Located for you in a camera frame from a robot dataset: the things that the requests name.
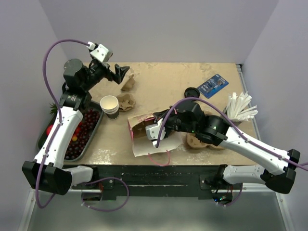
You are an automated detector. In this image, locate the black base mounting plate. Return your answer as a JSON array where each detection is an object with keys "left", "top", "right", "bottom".
[{"left": 42, "top": 165, "right": 268, "bottom": 201}]

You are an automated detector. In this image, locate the blue razor package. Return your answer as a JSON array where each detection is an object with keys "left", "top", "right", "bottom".
[{"left": 197, "top": 74, "right": 229, "bottom": 99}]

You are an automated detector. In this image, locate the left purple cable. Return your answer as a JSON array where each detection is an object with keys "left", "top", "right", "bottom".
[{"left": 35, "top": 39, "right": 90, "bottom": 209}]

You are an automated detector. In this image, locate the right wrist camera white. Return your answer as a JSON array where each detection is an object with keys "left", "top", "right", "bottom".
[{"left": 145, "top": 119, "right": 166, "bottom": 148}]

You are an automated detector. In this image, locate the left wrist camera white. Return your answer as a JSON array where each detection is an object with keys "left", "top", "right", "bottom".
[{"left": 87, "top": 41, "right": 113, "bottom": 63}]

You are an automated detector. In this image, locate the single cardboard cup carrier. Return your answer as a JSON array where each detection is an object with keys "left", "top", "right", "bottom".
[{"left": 121, "top": 74, "right": 135, "bottom": 91}]

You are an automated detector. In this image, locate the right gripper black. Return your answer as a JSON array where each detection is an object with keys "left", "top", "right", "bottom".
[{"left": 153, "top": 105, "right": 197, "bottom": 138}]

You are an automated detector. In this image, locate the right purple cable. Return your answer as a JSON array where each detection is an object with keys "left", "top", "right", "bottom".
[{"left": 155, "top": 97, "right": 308, "bottom": 173}]

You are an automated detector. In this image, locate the grey straw holder cup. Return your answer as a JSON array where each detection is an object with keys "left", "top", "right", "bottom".
[{"left": 223, "top": 107, "right": 243, "bottom": 124}]

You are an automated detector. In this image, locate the dark red grapes bunch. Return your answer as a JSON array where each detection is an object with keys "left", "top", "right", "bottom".
[{"left": 64, "top": 108, "right": 101, "bottom": 160}]

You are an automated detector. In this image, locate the toy pineapple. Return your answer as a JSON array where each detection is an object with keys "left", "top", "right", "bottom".
[{"left": 50, "top": 103, "right": 58, "bottom": 115}]

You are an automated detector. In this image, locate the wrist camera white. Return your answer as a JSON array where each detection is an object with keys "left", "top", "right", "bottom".
[
  {"left": 145, "top": 119, "right": 166, "bottom": 148},
  {"left": 87, "top": 41, "right": 113, "bottom": 63}
]

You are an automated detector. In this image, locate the red apple rear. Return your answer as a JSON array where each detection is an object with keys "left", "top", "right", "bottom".
[{"left": 46, "top": 125, "right": 53, "bottom": 136}]

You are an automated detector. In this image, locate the pink beige paper bag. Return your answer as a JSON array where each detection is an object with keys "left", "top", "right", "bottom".
[{"left": 128, "top": 113, "right": 183, "bottom": 167}]

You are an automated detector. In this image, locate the purple cable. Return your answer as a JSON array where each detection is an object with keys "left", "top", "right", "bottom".
[
  {"left": 35, "top": 39, "right": 90, "bottom": 209},
  {"left": 155, "top": 97, "right": 308, "bottom": 173}
]

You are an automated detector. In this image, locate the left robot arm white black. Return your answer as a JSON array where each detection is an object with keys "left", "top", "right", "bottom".
[{"left": 22, "top": 59, "right": 130, "bottom": 195}]

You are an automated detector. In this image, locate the dark green fruit tray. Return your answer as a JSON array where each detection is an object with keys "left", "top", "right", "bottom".
[{"left": 37, "top": 101, "right": 104, "bottom": 162}]

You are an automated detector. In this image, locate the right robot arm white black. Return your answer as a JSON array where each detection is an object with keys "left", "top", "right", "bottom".
[{"left": 145, "top": 99, "right": 300, "bottom": 194}]

